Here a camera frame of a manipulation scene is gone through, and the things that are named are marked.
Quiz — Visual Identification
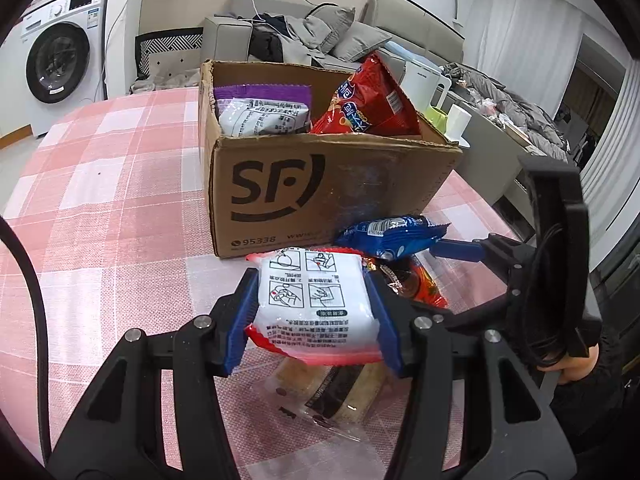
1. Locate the white curtain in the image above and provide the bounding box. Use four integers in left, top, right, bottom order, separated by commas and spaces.
462, 0, 586, 106

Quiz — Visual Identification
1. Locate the green mug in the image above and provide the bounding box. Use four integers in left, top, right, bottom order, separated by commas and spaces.
425, 105, 451, 133

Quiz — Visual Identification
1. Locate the clear sandwich cake packet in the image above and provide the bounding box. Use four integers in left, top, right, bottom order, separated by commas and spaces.
260, 355, 401, 443

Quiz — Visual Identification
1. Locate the white washing machine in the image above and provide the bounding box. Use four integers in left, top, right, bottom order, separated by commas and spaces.
20, 0, 110, 138

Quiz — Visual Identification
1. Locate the purple snack packet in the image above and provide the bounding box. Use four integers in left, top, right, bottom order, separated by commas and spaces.
212, 82, 313, 116

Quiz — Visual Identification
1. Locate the grey pillow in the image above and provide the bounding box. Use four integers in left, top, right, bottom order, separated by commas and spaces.
330, 21, 393, 63
302, 5, 356, 56

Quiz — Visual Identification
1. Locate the white electric kettle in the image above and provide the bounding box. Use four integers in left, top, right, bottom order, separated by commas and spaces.
400, 60, 453, 116

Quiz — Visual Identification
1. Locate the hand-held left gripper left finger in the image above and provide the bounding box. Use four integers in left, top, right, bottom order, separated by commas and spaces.
47, 267, 261, 480

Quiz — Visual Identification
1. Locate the orange red cookie packet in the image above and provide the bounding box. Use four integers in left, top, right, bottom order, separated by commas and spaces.
365, 255, 448, 311

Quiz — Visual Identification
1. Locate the person's right forearm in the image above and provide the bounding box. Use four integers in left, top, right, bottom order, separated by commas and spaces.
550, 320, 640, 456

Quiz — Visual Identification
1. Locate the blue cookie packet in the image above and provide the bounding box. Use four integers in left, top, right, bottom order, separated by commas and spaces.
334, 215, 453, 261

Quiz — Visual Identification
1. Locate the pink checked tablecloth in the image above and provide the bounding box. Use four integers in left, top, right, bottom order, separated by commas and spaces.
0, 85, 526, 480

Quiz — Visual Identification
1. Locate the beige tumbler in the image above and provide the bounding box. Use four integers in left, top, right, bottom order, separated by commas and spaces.
445, 104, 473, 143

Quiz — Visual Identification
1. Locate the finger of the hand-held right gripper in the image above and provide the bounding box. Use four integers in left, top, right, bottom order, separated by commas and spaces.
442, 280, 516, 331
429, 232, 523, 266

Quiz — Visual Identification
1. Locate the grey white snack packet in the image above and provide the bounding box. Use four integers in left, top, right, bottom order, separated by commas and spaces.
217, 99, 310, 137

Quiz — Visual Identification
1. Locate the grey garment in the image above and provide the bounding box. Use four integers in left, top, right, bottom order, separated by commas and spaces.
280, 12, 331, 66

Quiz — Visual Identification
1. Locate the black white patterned cushion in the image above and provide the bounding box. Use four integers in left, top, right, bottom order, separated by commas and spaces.
135, 30, 205, 78

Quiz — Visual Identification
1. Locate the beige cloth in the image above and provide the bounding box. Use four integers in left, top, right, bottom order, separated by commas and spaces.
131, 70, 202, 93

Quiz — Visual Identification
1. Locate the dark garment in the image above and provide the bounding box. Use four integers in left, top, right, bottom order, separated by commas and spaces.
248, 15, 291, 61

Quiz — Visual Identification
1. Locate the blue folded blanket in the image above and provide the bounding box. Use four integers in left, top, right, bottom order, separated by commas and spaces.
382, 40, 416, 61

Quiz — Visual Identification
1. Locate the red snack bag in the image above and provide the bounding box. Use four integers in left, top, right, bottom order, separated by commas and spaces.
309, 52, 422, 137

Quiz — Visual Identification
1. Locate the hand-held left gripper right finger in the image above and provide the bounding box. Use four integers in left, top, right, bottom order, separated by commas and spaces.
364, 270, 578, 480

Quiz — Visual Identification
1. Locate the black cable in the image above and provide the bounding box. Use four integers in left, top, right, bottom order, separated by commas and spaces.
0, 216, 53, 466

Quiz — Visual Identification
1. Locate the grey down jacket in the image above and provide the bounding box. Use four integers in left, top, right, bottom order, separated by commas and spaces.
442, 62, 571, 161

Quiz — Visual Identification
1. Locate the person's right hand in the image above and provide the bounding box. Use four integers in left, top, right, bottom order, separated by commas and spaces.
537, 345, 601, 386

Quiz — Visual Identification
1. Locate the white red-edged snack packet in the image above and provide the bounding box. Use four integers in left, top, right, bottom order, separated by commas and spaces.
244, 247, 385, 366

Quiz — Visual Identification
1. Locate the grey sofa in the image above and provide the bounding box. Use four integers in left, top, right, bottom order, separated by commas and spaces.
202, 0, 466, 91

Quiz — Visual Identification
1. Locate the brown cardboard box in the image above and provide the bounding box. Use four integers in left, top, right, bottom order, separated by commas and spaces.
198, 59, 463, 260

